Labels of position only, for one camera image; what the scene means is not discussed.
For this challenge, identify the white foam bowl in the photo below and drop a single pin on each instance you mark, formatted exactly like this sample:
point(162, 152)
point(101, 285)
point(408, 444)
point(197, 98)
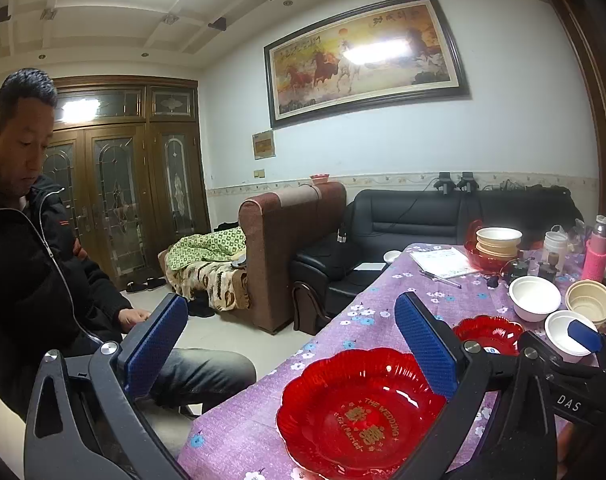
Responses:
point(556, 329)
point(534, 298)

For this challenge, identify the seated man in black jacket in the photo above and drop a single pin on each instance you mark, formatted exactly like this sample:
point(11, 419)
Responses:
point(52, 295)

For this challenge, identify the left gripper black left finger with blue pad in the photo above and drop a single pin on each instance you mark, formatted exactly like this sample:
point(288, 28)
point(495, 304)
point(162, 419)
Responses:
point(83, 421)

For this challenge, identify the red bowl under stack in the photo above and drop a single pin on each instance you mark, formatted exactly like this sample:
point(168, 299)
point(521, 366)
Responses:
point(487, 264)

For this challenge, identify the black pen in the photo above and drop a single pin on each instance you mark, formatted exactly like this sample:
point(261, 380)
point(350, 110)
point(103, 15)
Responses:
point(437, 278)

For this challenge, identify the dark wooden door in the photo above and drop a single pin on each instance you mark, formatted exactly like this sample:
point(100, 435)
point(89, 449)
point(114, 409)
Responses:
point(126, 150)

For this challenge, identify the beige plastic bowl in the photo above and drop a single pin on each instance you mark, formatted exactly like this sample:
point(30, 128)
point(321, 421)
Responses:
point(588, 298)

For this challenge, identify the white paper notebook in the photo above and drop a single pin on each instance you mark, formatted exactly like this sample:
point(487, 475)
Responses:
point(443, 263)

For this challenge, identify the large red flower plate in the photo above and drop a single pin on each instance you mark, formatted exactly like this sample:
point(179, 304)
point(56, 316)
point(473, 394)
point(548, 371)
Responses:
point(357, 415)

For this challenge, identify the black leather sofa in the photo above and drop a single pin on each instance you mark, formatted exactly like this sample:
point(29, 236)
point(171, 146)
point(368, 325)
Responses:
point(325, 275)

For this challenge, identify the small white cup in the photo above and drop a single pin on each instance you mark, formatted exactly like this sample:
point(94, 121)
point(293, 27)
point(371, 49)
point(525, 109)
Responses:
point(390, 256)

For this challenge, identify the brown armchair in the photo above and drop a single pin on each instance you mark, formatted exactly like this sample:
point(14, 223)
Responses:
point(256, 287)

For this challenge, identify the small red gold-rimmed plate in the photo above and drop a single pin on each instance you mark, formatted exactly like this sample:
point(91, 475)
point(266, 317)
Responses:
point(495, 334)

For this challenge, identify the small black jar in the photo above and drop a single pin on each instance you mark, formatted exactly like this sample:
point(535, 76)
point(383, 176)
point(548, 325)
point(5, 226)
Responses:
point(548, 268)

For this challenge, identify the pink sleeved thermos bottle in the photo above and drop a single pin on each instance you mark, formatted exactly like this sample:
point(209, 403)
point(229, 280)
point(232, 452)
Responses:
point(595, 258)

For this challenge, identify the purple floral tablecloth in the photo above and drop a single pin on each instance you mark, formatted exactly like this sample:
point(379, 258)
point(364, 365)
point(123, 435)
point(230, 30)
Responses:
point(240, 440)

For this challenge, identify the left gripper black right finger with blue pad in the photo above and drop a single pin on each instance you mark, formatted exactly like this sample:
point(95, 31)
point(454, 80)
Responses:
point(518, 442)

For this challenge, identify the stack of beige bowls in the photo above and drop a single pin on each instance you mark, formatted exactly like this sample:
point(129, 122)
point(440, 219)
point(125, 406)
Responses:
point(499, 242)

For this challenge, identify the white lidded jar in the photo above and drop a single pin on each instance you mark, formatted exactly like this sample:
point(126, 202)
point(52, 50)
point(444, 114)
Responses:
point(556, 242)

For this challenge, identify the green patterned blanket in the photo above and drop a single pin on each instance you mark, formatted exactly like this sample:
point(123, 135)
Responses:
point(220, 246)

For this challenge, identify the framed horse painting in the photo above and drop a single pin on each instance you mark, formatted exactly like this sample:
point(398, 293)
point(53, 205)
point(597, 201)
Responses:
point(384, 53)

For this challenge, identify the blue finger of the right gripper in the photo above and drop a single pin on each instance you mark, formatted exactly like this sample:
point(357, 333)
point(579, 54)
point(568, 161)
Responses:
point(585, 336)

